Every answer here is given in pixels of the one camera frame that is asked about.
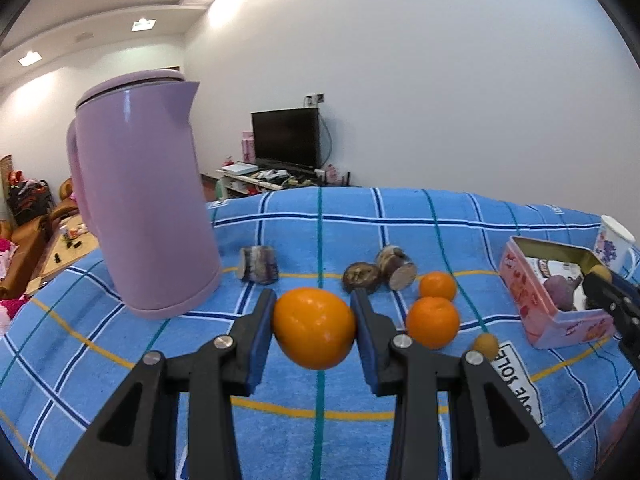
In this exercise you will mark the white printed mug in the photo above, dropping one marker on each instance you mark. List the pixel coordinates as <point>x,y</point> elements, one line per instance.
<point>612,246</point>

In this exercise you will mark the large orange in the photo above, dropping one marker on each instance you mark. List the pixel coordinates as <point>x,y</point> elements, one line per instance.
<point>314,328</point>

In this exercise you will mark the purple kettle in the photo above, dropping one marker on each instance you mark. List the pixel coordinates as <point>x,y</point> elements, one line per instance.
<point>145,200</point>

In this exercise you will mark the black television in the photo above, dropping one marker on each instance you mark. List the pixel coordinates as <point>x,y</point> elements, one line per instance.
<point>286,137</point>

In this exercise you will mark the small orange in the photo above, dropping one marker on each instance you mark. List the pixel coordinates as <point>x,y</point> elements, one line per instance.
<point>438,286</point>
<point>433,322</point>

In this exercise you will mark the small yellow round fruit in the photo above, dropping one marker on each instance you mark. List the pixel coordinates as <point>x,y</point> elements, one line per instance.
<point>486,345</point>
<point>600,274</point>

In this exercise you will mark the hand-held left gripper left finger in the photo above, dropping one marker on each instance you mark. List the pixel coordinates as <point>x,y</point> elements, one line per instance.
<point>259,342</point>

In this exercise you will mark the brown leather sofa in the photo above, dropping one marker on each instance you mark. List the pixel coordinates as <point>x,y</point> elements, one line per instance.
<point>22,245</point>

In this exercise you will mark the wooden coffee table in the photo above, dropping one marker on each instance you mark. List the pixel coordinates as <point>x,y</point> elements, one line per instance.
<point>65,252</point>

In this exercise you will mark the pink tin box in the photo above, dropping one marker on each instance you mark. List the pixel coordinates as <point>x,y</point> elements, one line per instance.
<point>537,320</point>

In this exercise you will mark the blue plaid blanket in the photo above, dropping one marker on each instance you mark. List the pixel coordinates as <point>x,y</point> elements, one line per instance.
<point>165,400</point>

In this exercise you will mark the purple passion fruit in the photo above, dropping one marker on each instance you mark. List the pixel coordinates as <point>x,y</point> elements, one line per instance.
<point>560,291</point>

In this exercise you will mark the pink gift box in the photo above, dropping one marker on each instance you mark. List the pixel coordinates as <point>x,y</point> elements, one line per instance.
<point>248,147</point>

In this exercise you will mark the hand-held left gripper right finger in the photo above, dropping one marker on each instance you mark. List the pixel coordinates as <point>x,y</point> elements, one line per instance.
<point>366,342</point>

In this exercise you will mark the wall power outlet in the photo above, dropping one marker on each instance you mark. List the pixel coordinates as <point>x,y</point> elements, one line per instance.
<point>315,99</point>

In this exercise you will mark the ceiling light panel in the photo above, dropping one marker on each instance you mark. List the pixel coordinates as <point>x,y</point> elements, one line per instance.
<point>30,58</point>
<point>144,24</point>

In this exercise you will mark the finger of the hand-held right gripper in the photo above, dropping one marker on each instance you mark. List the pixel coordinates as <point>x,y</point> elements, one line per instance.
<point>612,310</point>
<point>625,284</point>

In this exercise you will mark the white television stand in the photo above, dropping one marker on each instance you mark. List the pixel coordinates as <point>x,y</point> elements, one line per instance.
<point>270,180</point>

